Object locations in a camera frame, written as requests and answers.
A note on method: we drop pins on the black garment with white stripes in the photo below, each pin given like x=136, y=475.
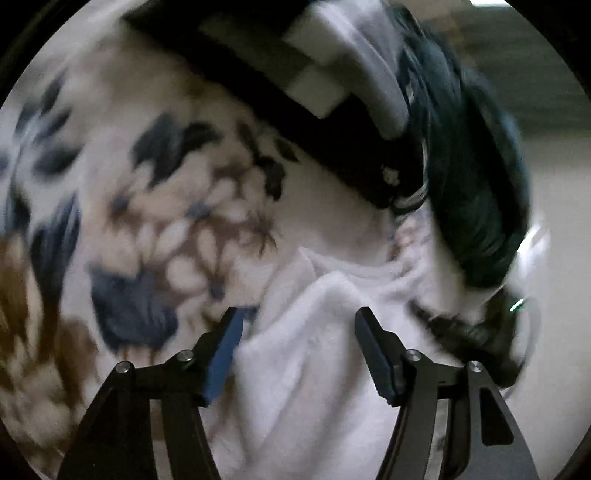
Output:
x=323, y=134

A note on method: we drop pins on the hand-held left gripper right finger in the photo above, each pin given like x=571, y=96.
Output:
x=379, y=360

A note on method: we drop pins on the floral printed blanket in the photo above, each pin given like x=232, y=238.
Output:
x=152, y=230

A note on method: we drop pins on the white fluffy garment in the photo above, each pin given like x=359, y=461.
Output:
x=318, y=369

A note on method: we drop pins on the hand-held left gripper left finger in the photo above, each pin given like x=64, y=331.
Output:
x=225, y=351

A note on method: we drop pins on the dark green garment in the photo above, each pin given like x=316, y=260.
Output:
x=466, y=175

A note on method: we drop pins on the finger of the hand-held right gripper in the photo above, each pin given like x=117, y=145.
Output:
x=466, y=333

